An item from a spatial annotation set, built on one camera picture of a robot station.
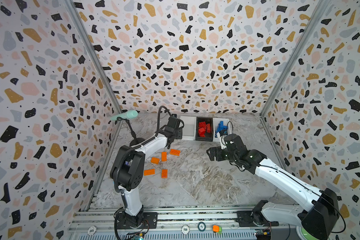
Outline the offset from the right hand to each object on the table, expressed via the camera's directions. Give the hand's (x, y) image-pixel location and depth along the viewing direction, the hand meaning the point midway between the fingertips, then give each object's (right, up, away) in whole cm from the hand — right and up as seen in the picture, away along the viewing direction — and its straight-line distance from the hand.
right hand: (214, 147), depth 78 cm
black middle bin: (+1, +4, +27) cm, 28 cm away
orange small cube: (0, -36, -9) cm, 37 cm away
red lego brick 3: (+1, +10, +31) cm, 33 cm away
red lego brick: (-4, +13, +31) cm, 34 cm away
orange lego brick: (-22, -6, +20) cm, 30 cm away
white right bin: (+8, +15, +39) cm, 42 cm away
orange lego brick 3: (-34, -10, +15) cm, 39 cm away
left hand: (-19, +10, +16) cm, 26 cm away
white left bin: (-13, +9, +34) cm, 38 cm away
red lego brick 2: (-4, +7, +27) cm, 28 cm away
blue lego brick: (+10, +11, +31) cm, 34 cm away
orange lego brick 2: (-29, -8, +19) cm, 36 cm away
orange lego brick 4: (-28, -17, +10) cm, 34 cm away
